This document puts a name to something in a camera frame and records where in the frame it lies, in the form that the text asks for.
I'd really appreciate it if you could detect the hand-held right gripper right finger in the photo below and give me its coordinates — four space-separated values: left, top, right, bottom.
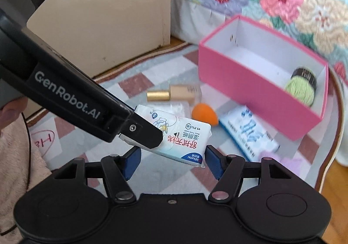
205 145 295 202

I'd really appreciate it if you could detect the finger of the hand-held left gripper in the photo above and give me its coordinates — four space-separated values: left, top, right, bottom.
119 112 164 150

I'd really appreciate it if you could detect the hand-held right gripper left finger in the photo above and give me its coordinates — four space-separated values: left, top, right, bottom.
52 147 142 202

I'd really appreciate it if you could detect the white tissue pack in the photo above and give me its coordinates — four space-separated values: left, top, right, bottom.
134 105 212 168

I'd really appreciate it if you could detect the foundation bottle with gold cap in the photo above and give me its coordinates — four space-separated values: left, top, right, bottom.
147 84 202 105

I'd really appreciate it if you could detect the pink cardboard box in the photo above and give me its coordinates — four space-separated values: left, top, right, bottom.
198 14 329 141

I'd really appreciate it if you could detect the person's left hand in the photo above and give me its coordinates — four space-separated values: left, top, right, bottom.
0 96 25 132

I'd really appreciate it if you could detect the blue and white packet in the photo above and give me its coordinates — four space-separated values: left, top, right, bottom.
219 105 280 161

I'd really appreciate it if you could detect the orange makeup sponge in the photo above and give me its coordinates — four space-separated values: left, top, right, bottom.
192 103 219 126

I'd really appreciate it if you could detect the checkered rug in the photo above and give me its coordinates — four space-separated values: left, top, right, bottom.
23 43 343 198

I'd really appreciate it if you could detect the beige cabinet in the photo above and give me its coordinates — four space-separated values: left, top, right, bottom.
23 0 172 118

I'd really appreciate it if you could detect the pink fluffy cloth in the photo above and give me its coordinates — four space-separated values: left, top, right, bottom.
0 118 52 236

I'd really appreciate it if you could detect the green yarn ball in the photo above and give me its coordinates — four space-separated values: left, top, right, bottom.
284 67 318 106

